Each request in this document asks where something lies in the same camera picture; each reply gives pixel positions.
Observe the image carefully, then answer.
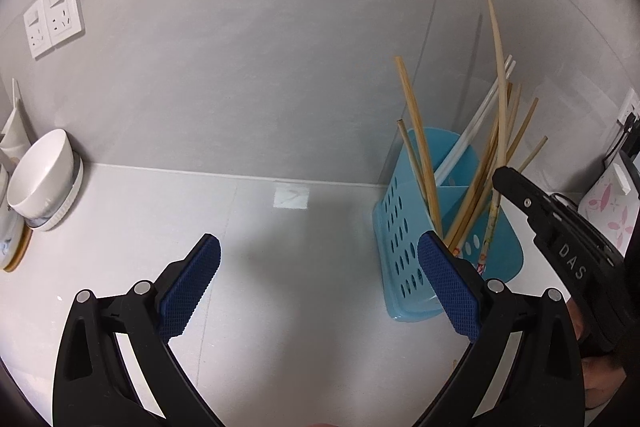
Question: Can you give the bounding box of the bamboo chopstick clear end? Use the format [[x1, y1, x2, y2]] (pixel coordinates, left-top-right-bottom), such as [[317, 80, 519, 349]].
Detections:
[[460, 84, 522, 244]]

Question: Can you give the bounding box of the wooden plate edge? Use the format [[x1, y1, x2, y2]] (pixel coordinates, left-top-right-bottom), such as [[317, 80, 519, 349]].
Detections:
[[3, 227, 32, 273]]

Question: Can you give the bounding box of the blue patterned white plate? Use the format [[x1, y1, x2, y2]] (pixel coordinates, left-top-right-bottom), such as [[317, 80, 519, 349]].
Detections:
[[0, 200, 24, 270]]

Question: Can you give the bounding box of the bamboo chopstick blue dotted end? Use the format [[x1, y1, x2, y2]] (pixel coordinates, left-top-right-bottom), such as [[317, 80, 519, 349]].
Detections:
[[445, 109, 500, 253]]

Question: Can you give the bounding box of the pale cream chopstick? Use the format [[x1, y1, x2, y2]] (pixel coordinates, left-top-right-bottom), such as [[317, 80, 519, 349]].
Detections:
[[394, 55, 442, 235]]

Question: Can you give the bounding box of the plain bamboo chopstick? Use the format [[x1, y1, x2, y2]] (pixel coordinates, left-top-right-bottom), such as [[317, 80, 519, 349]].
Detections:
[[454, 98, 539, 256]]

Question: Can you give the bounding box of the white ribbed plate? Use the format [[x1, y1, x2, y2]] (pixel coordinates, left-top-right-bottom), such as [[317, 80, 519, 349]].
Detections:
[[25, 153, 85, 232]]

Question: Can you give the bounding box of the white ceramic bowl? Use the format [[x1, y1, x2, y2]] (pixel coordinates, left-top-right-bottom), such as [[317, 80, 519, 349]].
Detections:
[[6, 129, 74, 219]]

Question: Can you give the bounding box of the person's right hand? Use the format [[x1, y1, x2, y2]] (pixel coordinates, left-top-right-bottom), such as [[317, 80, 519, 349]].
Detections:
[[566, 298, 627, 410]]

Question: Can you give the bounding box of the blue plastic utensil holder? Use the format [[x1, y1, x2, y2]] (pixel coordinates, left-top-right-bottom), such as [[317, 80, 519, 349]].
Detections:
[[373, 128, 524, 322]]

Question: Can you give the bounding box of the ivory white chopstick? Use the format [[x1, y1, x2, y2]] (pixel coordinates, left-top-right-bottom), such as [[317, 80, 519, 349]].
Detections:
[[477, 0, 508, 274]]

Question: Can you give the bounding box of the white wall socket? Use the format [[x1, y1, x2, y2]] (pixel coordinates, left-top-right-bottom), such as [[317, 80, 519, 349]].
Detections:
[[23, 0, 52, 58], [43, 0, 84, 46]]

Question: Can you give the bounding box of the thin pale chopstick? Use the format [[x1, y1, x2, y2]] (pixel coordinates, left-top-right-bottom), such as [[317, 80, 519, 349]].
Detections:
[[397, 119, 427, 204]]

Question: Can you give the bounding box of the bamboo chopstick blue patterned end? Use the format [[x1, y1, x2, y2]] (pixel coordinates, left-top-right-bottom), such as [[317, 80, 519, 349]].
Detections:
[[516, 135, 549, 173]]

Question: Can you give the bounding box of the white floral rice cooker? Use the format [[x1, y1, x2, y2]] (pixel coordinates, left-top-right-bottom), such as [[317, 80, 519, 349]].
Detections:
[[578, 152, 639, 256]]

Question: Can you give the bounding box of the black power cable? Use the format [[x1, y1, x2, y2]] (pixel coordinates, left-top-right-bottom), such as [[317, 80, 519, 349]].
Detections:
[[602, 114, 640, 168]]

